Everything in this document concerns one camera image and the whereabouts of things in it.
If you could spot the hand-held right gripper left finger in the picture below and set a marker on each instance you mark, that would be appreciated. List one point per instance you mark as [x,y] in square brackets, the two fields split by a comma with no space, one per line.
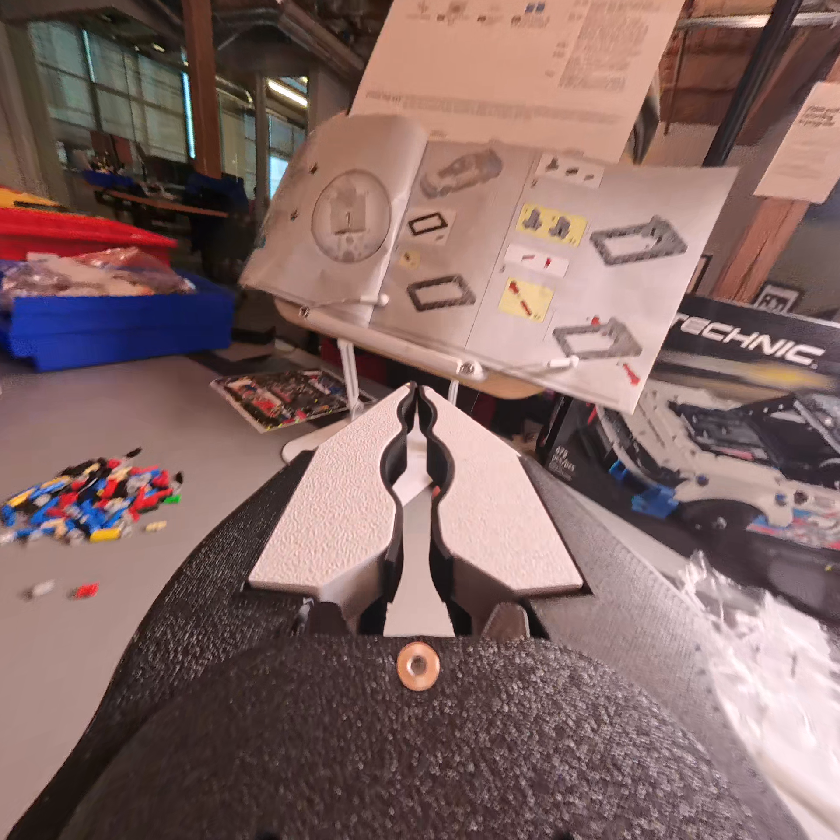
[328,518]

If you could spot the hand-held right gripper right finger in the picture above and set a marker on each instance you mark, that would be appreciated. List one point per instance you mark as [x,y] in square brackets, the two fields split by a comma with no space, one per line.
[505,518]

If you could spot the pile of small colourful lego pins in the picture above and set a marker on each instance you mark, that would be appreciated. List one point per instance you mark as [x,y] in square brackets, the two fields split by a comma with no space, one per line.
[85,499]

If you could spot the lego instruction booklet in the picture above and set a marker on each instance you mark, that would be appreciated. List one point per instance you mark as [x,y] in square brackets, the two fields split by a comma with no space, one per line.
[459,275]

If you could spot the single red lego bush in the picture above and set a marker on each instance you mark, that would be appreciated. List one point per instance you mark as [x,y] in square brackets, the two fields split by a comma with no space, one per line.
[84,590]

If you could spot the black lego set box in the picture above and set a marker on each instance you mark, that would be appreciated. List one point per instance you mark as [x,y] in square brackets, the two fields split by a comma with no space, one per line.
[741,420]

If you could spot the single grey lego bush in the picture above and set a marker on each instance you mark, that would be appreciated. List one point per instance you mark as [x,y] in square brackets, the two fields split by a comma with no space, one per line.
[39,589]

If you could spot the colourful holographic sticker sheet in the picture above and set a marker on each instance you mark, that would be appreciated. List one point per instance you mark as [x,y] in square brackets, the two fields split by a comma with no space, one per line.
[289,400]

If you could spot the white book stand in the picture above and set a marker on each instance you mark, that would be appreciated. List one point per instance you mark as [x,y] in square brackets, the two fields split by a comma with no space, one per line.
[349,387]

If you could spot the blue plastic storage bin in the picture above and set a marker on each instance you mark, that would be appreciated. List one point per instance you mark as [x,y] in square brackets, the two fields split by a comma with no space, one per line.
[131,328]

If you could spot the clear crumpled plastic bag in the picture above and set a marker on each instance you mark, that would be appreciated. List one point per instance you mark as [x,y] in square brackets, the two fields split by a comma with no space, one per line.
[781,689]

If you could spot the plastic bags of parts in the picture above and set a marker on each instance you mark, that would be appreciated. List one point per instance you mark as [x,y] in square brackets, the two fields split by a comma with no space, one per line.
[98,275]

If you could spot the small framed picture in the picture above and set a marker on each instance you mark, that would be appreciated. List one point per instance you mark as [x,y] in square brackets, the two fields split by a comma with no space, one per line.
[778,298]

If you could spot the cluttered background table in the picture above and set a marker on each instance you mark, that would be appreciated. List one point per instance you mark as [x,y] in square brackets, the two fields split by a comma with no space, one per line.
[157,200]

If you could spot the red plastic bin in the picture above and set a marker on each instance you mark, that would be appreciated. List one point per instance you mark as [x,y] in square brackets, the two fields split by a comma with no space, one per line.
[85,236]

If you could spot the ceiling light bar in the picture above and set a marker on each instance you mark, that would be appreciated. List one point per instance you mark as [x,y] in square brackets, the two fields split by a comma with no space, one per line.
[287,92]

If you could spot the yellow plastic bin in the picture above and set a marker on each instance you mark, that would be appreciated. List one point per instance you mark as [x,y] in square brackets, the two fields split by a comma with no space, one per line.
[26,199]

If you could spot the large paned window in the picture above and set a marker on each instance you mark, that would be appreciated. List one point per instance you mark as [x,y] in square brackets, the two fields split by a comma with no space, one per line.
[131,98]

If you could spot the white paper sign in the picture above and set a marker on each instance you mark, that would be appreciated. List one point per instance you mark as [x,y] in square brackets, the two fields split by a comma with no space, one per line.
[800,144]

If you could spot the black slanted pipe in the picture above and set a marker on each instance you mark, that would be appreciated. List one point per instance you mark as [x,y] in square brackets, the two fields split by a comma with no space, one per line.
[754,79]

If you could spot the light wooden post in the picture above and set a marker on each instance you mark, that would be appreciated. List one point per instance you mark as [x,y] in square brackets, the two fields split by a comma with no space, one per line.
[761,249]

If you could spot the brown wooden post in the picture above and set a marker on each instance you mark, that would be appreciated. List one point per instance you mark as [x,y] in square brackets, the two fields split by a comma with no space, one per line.
[202,85]

